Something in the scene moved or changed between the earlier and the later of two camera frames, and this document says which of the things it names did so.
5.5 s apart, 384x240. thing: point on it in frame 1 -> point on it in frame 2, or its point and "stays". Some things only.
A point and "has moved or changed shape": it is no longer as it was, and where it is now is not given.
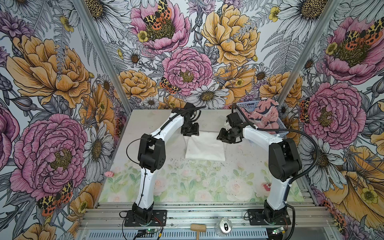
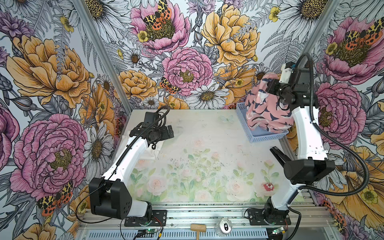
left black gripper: (195, 131) -> (165, 136)
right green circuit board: (278, 230) stays
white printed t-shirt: (200, 147) has moved or changed shape
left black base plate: (159, 219) stays
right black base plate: (259, 217) stays
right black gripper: (222, 136) -> (271, 85)
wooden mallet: (198, 227) stays
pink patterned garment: (264, 115) has moved or changed shape
